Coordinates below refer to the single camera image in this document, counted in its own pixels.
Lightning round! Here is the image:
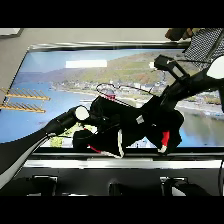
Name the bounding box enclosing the black white red jacket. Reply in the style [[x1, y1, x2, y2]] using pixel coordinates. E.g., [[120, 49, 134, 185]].
[[71, 94, 186, 160]]

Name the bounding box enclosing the brown garment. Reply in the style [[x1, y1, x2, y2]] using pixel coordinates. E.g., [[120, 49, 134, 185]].
[[164, 28, 202, 42]]

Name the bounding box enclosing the silver frame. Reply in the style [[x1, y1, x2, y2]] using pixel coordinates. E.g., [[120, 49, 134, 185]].
[[0, 151, 224, 197]]

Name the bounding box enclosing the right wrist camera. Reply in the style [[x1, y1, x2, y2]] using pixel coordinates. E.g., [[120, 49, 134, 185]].
[[153, 54, 188, 82]]

